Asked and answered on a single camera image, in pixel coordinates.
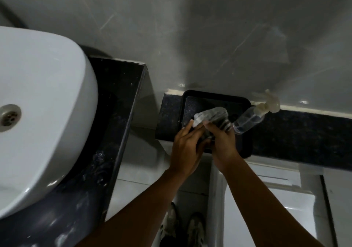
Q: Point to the person's left hand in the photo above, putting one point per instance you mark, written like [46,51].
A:
[183,152]

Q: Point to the person's right hand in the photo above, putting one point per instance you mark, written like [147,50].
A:
[224,146]

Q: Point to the person's left thumb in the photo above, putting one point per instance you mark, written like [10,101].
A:
[203,143]

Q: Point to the person's right fingers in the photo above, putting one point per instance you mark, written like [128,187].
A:
[210,130]

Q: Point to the grey striped cleaning cloth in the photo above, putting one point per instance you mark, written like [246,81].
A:
[213,120]

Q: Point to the person's right forearm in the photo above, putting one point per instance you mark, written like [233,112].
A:
[266,205]

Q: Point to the person's left forearm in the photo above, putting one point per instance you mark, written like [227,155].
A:
[129,216]

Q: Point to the black plastic tray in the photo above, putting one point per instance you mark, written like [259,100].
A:
[214,109]

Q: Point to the clear spray bottle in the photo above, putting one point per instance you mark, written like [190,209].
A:
[251,117]

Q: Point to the person's right shoe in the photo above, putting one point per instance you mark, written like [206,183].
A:
[195,229]

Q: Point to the person's shoe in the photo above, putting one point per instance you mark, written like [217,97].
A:
[171,223]
[195,229]

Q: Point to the person's left shoe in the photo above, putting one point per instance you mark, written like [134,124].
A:
[171,223]

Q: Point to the black granite ledge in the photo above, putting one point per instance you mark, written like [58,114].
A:
[297,137]

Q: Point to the black granite counter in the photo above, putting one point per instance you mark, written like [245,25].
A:
[90,172]

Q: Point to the white ceramic wash basin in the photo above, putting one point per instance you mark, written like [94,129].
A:
[41,117]

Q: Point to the metal sink drain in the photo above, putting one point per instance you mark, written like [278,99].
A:
[9,117]

